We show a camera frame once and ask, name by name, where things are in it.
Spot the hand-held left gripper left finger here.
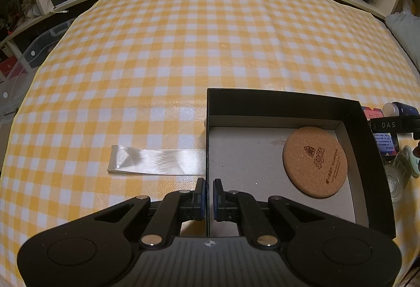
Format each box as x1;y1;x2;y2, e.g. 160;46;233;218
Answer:
93;177;208;250

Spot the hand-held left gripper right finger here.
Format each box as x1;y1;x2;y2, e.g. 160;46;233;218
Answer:
213;178;329;250

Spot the red and blue printed box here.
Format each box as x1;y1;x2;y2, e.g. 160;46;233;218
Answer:
361;106;400;157

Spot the dark blue bottle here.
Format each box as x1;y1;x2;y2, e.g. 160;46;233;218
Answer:
382;102;420;118

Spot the black cardboard box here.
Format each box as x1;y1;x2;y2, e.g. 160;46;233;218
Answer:
206;88;397;240

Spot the mint green tape measure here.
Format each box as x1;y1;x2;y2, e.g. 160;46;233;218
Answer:
403;145;420;178

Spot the clear plastic container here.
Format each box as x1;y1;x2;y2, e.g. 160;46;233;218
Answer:
383;154;412;203

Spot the white satin ribbon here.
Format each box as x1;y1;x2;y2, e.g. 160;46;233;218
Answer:
107;144;207;176

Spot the round cork coaster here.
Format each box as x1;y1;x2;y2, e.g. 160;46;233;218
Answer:
283;126;348;198

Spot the grey pillow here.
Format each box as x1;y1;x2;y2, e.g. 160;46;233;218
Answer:
384;13;420;68

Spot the yellow checked tablecloth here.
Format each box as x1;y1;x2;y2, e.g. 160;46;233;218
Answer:
0;0;420;287

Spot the clear plastic storage bin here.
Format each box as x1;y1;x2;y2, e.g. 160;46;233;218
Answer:
0;20;75;117

